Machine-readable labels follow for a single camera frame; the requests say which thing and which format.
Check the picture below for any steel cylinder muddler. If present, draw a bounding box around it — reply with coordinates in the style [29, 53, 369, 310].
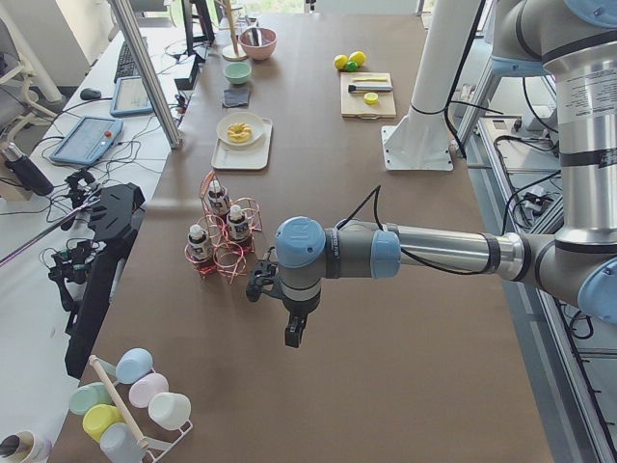
[347, 82, 393, 94]

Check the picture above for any pink cup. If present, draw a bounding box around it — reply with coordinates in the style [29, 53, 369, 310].
[128, 372, 169, 408]

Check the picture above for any wooden cutting board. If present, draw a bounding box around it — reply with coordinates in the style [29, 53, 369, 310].
[339, 71, 396, 119]

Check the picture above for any lemon half slice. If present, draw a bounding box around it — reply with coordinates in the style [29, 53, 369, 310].
[363, 92, 379, 105]

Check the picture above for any yellow plastic knife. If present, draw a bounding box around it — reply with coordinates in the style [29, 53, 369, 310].
[352, 75, 389, 82]

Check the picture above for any green lime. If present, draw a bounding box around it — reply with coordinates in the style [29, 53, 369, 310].
[344, 61, 359, 72]

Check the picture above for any grey blue cup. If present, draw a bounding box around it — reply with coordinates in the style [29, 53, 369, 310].
[99, 422, 146, 463]

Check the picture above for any yellow lemon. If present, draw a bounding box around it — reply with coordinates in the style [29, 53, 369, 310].
[349, 50, 367, 67]
[334, 54, 349, 70]

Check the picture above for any black computer mouse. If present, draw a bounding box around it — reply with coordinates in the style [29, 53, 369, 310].
[79, 88, 102, 101]

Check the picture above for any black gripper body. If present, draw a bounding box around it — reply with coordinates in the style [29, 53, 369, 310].
[246, 259, 282, 302]

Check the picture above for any wooden mug tree stand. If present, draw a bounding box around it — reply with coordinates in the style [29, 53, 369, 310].
[215, 0, 248, 62]

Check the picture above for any light blue cup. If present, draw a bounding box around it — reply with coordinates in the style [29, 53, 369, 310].
[116, 347, 153, 384]

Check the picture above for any mint green bowl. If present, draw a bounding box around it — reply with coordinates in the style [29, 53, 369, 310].
[224, 62, 253, 85]

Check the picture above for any blue teach pendant tablet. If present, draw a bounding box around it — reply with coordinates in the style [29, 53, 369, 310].
[49, 117, 123, 166]

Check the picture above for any pink bowl with cubes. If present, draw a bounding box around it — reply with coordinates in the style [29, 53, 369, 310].
[239, 27, 278, 61]

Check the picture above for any glazed ring donut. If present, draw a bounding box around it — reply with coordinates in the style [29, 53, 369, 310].
[227, 123, 253, 144]

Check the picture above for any white wire cup rack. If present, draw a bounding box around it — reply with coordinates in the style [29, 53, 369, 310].
[103, 364, 194, 462]

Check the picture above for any green cup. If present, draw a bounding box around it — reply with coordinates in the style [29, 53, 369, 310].
[68, 382, 113, 416]

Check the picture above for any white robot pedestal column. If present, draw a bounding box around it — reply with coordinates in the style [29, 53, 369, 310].
[382, 0, 485, 172]

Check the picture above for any white cup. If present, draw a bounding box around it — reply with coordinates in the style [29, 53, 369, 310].
[148, 392, 192, 430]

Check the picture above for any copper wire bottle rack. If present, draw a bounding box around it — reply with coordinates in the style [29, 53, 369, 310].
[184, 172, 261, 283]

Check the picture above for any grey folded cloth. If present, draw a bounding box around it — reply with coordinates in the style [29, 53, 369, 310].
[222, 88, 251, 108]

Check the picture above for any white rectangular tray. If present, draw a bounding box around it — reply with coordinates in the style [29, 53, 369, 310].
[211, 118, 273, 171]

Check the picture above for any white round plate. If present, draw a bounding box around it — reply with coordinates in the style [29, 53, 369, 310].
[216, 112, 265, 147]

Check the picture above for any black water bottle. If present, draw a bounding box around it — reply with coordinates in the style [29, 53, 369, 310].
[1, 141, 54, 196]

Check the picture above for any yellow cup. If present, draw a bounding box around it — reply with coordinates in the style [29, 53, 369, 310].
[82, 404, 124, 443]

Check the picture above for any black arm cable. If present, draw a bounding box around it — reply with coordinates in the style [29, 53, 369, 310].
[335, 185, 497, 276]

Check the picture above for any black keyboard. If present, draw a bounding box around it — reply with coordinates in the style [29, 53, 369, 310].
[113, 41, 141, 83]

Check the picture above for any aluminium frame post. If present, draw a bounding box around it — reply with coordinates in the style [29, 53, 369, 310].
[108, 0, 182, 149]

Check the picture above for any wooden rack handle stick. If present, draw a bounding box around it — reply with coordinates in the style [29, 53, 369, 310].
[89, 355, 148, 449]

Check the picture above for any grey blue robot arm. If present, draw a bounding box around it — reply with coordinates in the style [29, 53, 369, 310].
[247, 1, 616, 347]

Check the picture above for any tea bottle white cap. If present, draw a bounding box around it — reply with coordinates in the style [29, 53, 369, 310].
[227, 204, 251, 242]

